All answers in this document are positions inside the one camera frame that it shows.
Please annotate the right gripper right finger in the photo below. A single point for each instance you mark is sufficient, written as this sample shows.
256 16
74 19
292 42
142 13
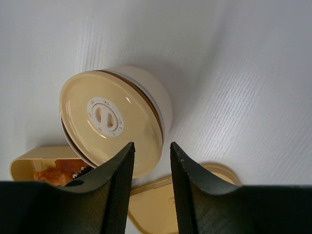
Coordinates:
206 204

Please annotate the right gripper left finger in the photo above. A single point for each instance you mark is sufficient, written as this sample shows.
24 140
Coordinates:
95 203

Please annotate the black sea cucumber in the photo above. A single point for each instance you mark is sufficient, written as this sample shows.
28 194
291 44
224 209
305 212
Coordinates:
83 171

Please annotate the red-orange food slice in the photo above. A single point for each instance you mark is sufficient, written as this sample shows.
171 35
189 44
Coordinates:
70 165

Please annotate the fried chicken piece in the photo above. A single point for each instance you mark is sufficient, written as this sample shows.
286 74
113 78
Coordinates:
54 176

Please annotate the tan rectangular box lid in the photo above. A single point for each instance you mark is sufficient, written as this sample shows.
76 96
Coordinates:
152 208

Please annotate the round beige lid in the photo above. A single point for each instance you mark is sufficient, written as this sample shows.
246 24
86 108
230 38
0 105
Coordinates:
109 122

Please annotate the tan rectangular lunch box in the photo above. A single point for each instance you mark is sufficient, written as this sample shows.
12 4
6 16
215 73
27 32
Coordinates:
39 159

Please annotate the round steel-lined container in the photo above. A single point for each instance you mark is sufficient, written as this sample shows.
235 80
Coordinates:
156 97

